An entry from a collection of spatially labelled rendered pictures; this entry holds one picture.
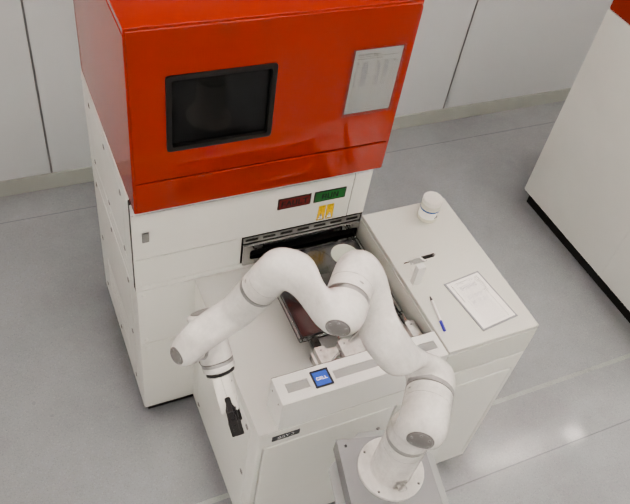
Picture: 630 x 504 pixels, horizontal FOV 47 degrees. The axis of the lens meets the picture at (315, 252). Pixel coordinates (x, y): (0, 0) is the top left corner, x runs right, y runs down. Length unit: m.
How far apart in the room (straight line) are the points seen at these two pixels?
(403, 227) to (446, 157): 2.00
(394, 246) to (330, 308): 1.04
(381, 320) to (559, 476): 1.88
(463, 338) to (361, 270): 0.82
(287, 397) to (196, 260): 0.61
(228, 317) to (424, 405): 0.50
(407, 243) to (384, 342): 0.95
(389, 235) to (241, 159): 0.68
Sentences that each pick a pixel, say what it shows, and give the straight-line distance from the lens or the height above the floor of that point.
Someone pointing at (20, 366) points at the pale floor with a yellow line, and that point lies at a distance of 3.35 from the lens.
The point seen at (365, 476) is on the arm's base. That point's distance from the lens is 2.08.
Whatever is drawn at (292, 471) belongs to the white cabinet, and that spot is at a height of 0.50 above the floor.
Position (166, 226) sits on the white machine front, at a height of 1.10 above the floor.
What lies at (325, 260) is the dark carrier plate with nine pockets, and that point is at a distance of 2.49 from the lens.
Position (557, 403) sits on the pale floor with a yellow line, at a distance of 3.56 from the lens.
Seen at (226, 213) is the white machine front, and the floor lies 1.11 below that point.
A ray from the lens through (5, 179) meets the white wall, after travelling 4.00.
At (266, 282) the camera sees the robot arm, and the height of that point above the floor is 1.53.
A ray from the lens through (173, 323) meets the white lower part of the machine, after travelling 2.65.
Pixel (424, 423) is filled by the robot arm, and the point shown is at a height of 1.29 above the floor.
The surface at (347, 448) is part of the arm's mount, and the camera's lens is 2.12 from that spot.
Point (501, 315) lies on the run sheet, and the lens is 2.42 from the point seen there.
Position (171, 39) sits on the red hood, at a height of 1.78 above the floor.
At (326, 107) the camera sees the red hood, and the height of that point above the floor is 1.51.
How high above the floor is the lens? 2.72
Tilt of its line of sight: 47 degrees down
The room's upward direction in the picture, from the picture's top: 11 degrees clockwise
